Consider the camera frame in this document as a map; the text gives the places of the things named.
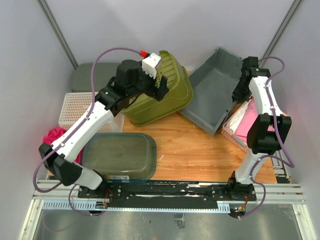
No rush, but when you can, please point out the white perforated plastic basket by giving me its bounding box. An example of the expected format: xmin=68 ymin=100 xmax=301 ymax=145
xmin=58 ymin=92 xmax=125 ymax=133

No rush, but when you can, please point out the grey plastic bin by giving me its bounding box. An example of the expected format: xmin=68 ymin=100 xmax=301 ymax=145
xmin=179 ymin=47 xmax=242 ymax=136

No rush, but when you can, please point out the pink folded cloth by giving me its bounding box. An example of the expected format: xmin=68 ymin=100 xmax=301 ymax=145
xmin=226 ymin=99 xmax=258 ymax=142

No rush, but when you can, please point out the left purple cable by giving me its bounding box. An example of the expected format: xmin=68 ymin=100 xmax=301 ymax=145
xmin=32 ymin=47 xmax=146 ymax=217

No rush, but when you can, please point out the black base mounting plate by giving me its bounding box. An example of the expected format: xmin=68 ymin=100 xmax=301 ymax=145
xmin=77 ymin=180 xmax=257 ymax=210

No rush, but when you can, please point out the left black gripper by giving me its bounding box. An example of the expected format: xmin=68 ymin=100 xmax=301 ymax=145
xmin=127 ymin=61 xmax=169 ymax=101

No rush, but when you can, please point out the dark grey plastic tray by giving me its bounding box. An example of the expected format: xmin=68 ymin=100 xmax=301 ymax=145
xmin=71 ymin=62 xmax=120 ymax=93

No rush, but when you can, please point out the magenta cloth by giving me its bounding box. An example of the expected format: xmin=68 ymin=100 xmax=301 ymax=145
xmin=42 ymin=126 xmax=84 ymax=165

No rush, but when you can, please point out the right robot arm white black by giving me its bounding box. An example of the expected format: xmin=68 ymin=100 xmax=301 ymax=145
xmin=226 ymin=56 xmax=292 ymax=201

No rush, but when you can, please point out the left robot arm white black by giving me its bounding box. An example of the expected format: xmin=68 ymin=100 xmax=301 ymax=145
xmin=39 ymin=53 xmax=169 ymax=198

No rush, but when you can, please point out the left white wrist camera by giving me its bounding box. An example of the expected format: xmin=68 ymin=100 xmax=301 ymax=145
xmin=139 ymin=50 xmax=162 ymax=79

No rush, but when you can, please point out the translucent blue plastic tub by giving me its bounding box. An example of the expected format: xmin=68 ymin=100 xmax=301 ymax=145
xmin=81 ymin=132 xmax=158 ymax=183

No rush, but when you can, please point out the aluminium frame rail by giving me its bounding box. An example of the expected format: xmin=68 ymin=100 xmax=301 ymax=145
xmin=32 ymin=180 xmax=305 ymax=213

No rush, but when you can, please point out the olive green plastic basin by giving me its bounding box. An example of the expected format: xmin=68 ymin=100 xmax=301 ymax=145
xmin=121 ymin=50 xmax=194 ymax=126

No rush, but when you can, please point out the pink plastic basket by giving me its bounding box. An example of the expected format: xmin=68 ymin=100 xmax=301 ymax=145
xmin=221 ymin=104 xmax=248 ymax=152

